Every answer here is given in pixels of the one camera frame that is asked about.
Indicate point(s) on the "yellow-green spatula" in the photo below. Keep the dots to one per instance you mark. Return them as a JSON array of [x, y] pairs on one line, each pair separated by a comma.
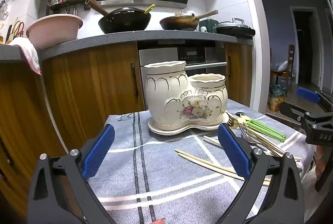
[[149, 9]]

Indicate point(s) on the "pink plastic basin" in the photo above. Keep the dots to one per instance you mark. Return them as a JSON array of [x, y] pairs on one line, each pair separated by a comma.
[[52, 31]]

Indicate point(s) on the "black electric griddle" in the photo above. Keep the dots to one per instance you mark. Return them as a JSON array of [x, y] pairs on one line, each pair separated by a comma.
[[234, 29]]

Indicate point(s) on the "grey striped tablecloth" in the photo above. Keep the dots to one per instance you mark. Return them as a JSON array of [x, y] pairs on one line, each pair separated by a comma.
[[156, 161]]

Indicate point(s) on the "white dish cloth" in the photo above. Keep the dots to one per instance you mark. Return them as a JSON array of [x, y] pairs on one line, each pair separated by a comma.
[[28, 52]]

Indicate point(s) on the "narrow wooden cabinet door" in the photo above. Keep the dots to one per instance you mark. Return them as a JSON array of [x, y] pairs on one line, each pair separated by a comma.
[[240, 70]]

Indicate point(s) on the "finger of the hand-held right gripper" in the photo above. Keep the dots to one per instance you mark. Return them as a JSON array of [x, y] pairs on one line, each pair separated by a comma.
[[291, 108], [308, 94]]

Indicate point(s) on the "brown frying pan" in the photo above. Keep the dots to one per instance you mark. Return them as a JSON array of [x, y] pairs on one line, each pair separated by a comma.
[[179, 22]]

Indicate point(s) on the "built-in steel oven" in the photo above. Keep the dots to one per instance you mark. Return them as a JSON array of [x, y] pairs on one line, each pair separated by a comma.
[[161, 56]]

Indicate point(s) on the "wooden corner cabinet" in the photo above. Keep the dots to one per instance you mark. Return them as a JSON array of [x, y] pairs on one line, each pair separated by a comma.
[[20, 109]]

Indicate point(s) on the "green kettle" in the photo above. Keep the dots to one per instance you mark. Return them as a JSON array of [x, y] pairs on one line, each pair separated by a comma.
[[208, 24]]

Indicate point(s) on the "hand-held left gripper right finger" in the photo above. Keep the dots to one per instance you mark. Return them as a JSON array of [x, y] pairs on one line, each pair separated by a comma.
[[232, 151]]

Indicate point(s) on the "white clothing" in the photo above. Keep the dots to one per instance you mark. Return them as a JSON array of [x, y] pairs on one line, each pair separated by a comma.
[[309, 200]]

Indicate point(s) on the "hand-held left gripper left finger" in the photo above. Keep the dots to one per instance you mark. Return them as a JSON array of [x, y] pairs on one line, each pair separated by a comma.
[[98, 151]]

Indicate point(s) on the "silver fork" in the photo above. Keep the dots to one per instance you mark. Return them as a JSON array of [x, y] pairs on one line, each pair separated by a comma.
[[247, 134]]

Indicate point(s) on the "silver forks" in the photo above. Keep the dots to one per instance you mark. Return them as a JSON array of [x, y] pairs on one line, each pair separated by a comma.
[[234, 122]]

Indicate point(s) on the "wooden chair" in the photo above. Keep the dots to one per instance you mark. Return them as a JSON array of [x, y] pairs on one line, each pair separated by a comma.
[[285, 68]]

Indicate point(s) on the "cream ceramic holder tray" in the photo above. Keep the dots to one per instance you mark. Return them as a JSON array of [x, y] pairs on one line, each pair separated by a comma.
[[156, 131]]

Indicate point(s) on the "cream floral ceramic utensil holder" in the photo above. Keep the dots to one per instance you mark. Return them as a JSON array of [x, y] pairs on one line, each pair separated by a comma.
[[166, 99]]

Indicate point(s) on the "large clear plastic jug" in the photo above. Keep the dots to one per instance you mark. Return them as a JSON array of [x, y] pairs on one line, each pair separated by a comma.
[[277, 101]]

